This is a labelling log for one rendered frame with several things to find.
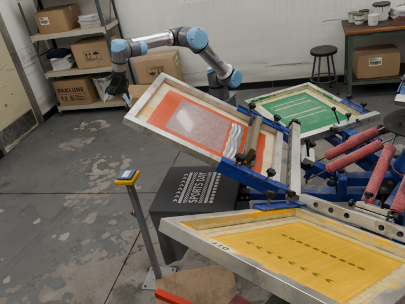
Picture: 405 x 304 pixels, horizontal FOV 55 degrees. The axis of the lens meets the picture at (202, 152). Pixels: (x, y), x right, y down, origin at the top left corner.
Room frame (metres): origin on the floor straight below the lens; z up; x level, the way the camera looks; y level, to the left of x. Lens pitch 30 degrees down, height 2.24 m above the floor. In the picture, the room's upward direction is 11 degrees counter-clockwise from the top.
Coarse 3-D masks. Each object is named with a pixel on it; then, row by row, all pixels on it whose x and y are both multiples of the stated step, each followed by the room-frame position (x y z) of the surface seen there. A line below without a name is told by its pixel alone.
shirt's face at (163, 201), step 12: (180, 168) 2.10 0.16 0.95; (192, 168) 2.07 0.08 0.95; (204, 168) 2.05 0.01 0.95; (168, 180) 1.99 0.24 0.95; (180, 180) 1.96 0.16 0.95; (228, 180) 1.87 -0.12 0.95; (168, 192) 1.86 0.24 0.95; (216, 192) 1.77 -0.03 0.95; (228, 192) 1.75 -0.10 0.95; (156, 204) 1.77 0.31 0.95; (168, 204) 1.75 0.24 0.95; (180, 204) 1.73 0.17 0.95; (192, 204) 1.71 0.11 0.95; (204, 204) 1.69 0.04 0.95; (216, 204) 1.67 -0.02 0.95; (228, 204) 1.65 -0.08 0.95
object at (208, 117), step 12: (168, 96) 2.02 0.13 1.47; (180, 96) 2.06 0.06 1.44; (168, 108) 1.90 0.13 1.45; (180, 108) 1.93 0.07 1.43; (192, 108) 1.97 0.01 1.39; (204, 108) 2.02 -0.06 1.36; (192, 120) 1.85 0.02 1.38; (204, 120) 1.89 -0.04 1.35; (216, 120) 1.93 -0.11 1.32; (228, 120) 1.97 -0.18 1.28; (228, 132) 1.85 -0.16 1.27; (264, 144) 1.84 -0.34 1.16
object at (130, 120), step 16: (160, 80) 2.09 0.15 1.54; (176, 80) 2.15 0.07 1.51; (144, 96) 1.87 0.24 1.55; (208, 96) 2.09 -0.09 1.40; (128, 112) 1.69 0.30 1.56; (144, 128) 1.62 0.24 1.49; (272, 128) 1.98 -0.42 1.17; (176, 144) 1.57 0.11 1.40; (192, 144) 1.59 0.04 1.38; (208, 160) 1.53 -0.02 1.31; (272, 160) 1.69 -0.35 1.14
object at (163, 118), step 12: (156, 108) 1.86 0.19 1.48; (156, 120) 1.75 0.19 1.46; (168, 120) 1.79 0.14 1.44; (180, 120) 1.82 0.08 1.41; (168, 132) 1.68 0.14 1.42; (180, 132) 1.71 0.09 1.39; (192, 132) 1.74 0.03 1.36; (204, 132) 1.78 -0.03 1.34; (216, 132) 1.81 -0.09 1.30; (204, 144) 1.67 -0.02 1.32; (216, 144) 1.70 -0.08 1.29; (240, 144) 1.77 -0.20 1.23; (252, 168) 1.59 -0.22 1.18
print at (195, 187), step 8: (184, 176) 2.00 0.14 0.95; (192, 176) 1.99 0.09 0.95; (200, 176) 1.97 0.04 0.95; (208, 176) 1.95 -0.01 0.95; (216, 176) 1.94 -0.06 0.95; (184, 184) 1.92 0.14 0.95; (192, 184) 1.90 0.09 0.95; (200, 184) 1.89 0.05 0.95; (208, 184) 1.87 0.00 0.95; (216, 184) 1.85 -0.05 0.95; (176, 192) 1.85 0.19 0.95; (184, 192) 1.83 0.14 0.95; (192, 192) 1.82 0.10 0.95; (200, 192) 1.80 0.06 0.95; (208, 192) 1.79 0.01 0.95; (176, 200) 1.77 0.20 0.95; (184, 200) 1.76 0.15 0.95; (192, 200) 1.74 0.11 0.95; (200, 200) 1.73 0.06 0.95; (208, 200) 1.72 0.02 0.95
